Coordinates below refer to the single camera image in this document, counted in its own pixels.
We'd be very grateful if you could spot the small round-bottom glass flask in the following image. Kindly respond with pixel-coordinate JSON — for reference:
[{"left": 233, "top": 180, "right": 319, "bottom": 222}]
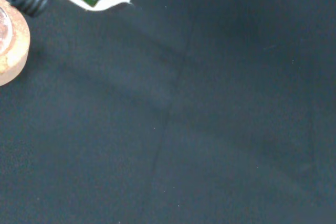
[{"left": 0, "top": 6, "right": 14, "bottom": 55}]

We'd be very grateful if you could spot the black bench cloth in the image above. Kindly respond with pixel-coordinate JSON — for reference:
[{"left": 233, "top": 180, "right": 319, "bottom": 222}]
[{"left": 0, "top": 0, "right": 336, "bottom": 224}]

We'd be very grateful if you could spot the cork ring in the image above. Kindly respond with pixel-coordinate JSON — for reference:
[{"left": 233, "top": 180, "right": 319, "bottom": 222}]
[{"left": 0, "top": 0, "right": 31, "bottom": 87}]

